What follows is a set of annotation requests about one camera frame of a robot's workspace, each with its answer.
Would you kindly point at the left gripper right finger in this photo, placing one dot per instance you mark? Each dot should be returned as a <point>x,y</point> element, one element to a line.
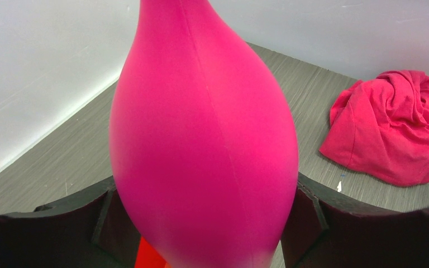
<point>326,228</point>

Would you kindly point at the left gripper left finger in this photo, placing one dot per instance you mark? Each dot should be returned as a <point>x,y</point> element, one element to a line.
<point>89,228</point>

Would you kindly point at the red plastic wine glass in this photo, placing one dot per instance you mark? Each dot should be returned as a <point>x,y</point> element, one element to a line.
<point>148,257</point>

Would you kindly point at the pink plastic wine glass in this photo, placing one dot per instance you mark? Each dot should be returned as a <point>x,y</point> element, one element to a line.
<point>202,143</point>

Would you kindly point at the pink crumpled cloth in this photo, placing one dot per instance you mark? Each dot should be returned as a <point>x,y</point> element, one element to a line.
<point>381,127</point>

